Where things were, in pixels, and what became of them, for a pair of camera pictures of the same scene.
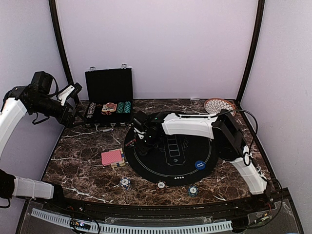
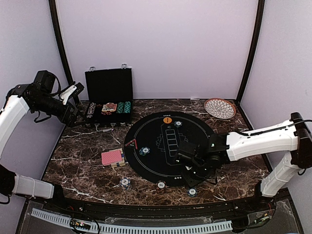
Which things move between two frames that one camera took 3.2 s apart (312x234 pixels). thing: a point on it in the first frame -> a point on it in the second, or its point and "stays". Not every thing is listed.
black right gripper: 142,148 -> 190,181
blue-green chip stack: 192,191 stays
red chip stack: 161,186 stays
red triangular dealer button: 132,143 stays
